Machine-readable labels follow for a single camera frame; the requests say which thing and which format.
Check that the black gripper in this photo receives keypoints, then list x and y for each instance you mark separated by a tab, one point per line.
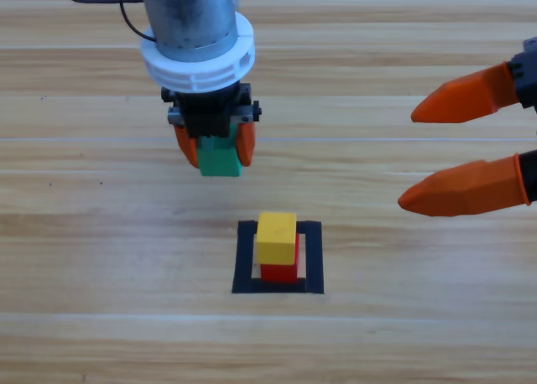
532	44
207	115

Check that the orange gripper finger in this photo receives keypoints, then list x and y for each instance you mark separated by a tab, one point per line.
465	191

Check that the green wooden cube block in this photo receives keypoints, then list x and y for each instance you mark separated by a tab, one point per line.
220	162

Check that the yellow wooden cube block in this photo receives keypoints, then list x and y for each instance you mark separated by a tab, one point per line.
274	241

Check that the red wooden cube block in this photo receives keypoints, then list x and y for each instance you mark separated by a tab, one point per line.
279	273

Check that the black tape square outline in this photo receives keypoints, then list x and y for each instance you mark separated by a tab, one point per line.
314	258

